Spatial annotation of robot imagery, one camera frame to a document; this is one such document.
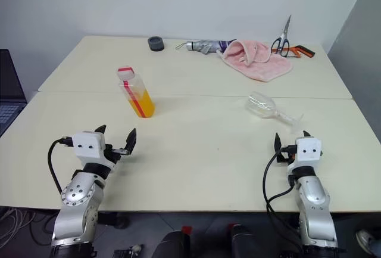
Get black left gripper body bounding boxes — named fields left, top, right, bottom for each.
left=99, top=144, right=130, bottom=169

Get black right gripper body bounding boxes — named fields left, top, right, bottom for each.
left=276, top=144, right=298, bottom=164

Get clear plastic bottle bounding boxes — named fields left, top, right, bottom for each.
left=118, top=72, right=156, bottom=119

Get clear plastic bottle upside-down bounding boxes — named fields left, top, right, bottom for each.
left=244, top=91, right=305, bottom=135

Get clear bottle cap red tape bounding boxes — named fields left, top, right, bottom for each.
left=117, top=66, right=135, bottom=81

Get pink towel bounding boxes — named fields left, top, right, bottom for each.
left=221, top=39, right=293, bottom=83

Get orange black hand saw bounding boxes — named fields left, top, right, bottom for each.
left=270, top=44, right=316, bottom=60

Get dark laptop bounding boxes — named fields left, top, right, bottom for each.
left=0, top=48, right=29, bottom=137

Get white sneaker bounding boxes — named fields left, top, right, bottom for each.
left=355, top=229, right=376, bottom=256

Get folded silver purple umbrella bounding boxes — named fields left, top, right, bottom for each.
left=175, top=39, right=239, bottom=55

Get blue jeans leg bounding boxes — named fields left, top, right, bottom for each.
left=368, top=235, right=381, bottom=256

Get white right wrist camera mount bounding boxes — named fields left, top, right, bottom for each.
left=294, top=136, right=322, bottom=162

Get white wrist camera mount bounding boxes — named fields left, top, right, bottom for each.
left=294, top=136, right=322, bottom=162
left=72, top=130, right=106, bottom=159

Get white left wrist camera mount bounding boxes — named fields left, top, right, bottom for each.
left=72, top=130, right=106, bottom=159

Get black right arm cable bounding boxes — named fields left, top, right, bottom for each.
left=261, top=150, right=305, bottom=243

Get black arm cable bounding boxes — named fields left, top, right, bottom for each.
left=261, top=150, right=305, bottom=243
left=46, top=136, right=75, bottom=195

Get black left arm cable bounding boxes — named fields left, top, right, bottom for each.
left=46, top=136, right=75, bottom=195

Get black handled scissors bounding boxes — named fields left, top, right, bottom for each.
left=270, top=14, right=292, bottom=57

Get white floor cables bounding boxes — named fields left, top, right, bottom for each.
left=0, top=206, right=58, bottom=244

